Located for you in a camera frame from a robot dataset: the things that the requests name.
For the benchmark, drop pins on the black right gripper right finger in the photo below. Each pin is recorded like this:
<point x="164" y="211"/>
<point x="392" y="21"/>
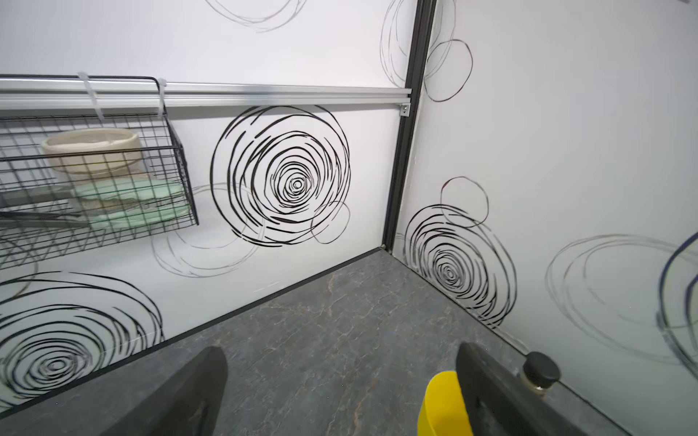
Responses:
<point x="495" y="399"/>

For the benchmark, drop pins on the cream ceramic bowl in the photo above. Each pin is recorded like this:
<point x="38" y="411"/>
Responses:
<point x="93" y="151"/>

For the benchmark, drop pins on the dark spice jar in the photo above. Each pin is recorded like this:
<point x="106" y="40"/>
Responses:
<point x="539" y="373"/>

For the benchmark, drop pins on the yellow plastic wine glass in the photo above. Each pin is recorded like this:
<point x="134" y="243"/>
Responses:
<point x="443" y="409"/>

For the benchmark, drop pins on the black wire basket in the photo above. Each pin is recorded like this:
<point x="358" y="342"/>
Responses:
<point x="40" y="217"/>

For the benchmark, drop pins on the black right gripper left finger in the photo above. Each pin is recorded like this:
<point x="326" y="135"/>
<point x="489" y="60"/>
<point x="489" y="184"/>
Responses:
<point x="188" y="403"/>

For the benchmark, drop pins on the light green plate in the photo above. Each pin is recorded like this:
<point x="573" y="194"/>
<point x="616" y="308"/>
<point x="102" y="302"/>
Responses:
<point x="126" y="203"/>

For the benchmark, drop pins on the black corner frame post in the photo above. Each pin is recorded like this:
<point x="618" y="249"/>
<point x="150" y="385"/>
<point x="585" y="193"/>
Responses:
<point x="414" y="77"/>

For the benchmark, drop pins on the aluminium wall rail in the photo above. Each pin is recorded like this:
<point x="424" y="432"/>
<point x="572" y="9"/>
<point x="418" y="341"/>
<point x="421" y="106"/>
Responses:
<point x="218" y="95"/>

